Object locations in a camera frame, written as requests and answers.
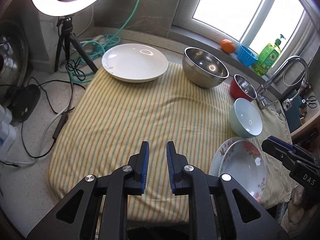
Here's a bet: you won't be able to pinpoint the teal cable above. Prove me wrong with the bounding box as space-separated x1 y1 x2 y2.
67 0 148 84

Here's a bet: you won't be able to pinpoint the striped yellow cloth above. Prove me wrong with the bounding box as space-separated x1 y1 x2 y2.
48 61 298 224

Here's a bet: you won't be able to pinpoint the white plug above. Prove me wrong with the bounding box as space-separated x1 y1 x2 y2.
92 35 105 44

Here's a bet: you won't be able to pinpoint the red steel bowl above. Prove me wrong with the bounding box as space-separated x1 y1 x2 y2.
229 74 257 102

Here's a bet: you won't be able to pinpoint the blue plastic cup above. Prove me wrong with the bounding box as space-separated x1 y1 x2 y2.
237 45 258 67

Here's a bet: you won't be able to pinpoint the black round base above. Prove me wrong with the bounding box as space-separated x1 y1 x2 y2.
11 84 41 123

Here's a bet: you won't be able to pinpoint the small floral white plate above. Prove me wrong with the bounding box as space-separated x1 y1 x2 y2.
208 137 243 176

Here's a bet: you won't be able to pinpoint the plain white plate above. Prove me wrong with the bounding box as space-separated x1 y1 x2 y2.
101 43 169 83

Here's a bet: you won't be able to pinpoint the green soap bottle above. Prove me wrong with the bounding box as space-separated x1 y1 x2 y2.
252 34 285 77

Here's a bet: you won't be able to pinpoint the black tripod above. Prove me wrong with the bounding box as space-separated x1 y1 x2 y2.
54 16 98 74

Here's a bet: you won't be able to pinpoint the white cable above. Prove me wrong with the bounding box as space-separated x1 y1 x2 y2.
0 108 70 168

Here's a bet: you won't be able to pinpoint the black cable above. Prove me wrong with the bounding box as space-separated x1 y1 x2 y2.
0 76 87 159

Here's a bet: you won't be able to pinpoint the pale green ceramic bowl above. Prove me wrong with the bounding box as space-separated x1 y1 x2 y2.
229 98 263 139

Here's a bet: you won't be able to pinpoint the black scissors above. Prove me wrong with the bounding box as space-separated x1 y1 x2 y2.
302 95 317 109

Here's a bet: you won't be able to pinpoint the teal power strip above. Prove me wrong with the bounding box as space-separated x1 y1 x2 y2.
101 34 121 50

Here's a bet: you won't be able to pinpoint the orange tangerine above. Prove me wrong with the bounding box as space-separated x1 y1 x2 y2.
220 39 236 54

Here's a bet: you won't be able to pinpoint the white crumpled towel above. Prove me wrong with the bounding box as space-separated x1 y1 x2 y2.
280 185 318 233

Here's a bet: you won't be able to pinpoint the chrome faucet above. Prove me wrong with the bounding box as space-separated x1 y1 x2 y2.
256 55 311 111

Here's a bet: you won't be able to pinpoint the large steel bowl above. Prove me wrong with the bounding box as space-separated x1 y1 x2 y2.
182 47 229 88

